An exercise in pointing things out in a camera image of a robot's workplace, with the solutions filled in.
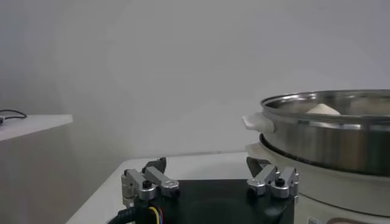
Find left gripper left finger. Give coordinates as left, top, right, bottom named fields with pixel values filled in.
left=121, top=157, right=181, bottom=208

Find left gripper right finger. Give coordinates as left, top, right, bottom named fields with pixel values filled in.
left=246, top=156, right=300, bottom=200

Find white steamed baozi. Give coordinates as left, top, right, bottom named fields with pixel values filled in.
left=305, top=103, right=342, bottom=116

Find perforated steel steamer basket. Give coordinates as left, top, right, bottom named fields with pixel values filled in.
left=242, top=89, right=390, bottom=177

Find cream electric cooking pot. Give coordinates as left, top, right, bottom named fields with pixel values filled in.
left=245, top=133, right=390, bottom=224

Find white side table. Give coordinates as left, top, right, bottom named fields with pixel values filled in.
left=0, top=114, right=74, bottom=142

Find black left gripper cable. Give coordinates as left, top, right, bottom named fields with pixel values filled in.
left=106, top=206, right=146, bottom=224

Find black headphones with cable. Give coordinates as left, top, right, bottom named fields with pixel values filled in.
left=0, top=109, right=28, bottom=121

